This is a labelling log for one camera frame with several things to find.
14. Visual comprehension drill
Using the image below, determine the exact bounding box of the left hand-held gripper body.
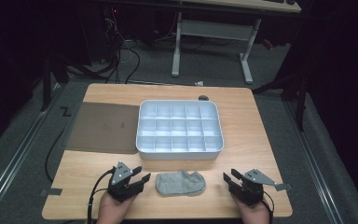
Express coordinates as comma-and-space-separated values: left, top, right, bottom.
106, 161, 146, 203

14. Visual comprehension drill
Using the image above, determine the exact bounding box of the person's right hand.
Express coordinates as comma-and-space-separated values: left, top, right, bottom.
230, 192, 271, 224

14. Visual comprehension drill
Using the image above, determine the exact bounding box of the metal floor rail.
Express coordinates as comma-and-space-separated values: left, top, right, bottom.
0, 83, 63, 219
282, 98, 347, 224

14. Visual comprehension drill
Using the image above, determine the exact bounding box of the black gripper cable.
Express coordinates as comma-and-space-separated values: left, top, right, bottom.
86, 168, 117, 224
260, 190, 276, 224

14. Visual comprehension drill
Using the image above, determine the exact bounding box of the person's left hand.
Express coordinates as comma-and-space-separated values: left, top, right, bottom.
96, 190, 138, 224

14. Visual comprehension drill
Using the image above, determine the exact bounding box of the black metal stand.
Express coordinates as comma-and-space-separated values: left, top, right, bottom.
39, 46, 73, 113
251, 46, 312, 133

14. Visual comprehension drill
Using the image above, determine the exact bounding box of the grey tape strip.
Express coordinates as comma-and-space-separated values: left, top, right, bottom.
39, 188, 64, 198

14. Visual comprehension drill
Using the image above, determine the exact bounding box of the white desk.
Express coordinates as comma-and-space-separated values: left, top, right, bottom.
170, 0, 302, 86

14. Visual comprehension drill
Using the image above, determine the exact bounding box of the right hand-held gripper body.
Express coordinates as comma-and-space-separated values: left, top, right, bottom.
227, 168, 293, 206

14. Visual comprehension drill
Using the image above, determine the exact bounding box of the grey sock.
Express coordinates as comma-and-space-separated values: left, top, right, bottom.
155, 169, 207, 197

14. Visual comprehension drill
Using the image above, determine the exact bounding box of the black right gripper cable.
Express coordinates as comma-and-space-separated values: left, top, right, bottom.
260, 190, 276, 224

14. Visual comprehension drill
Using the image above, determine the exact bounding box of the bundle of floor cables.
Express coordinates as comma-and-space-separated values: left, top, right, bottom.
101, 7, 143, 85

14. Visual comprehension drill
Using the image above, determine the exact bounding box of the white compartment storage box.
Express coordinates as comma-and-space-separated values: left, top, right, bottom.
135, 99, 225, 161

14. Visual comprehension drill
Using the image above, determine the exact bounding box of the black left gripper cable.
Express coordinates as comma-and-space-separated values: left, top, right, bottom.
86, 168, 117, 224

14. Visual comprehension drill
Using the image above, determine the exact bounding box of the black hanging cable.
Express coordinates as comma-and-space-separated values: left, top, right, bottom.
44, 130, 67, 184

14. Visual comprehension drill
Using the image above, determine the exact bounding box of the dark brown mat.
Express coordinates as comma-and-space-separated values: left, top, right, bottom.
63, 101, 141, 155

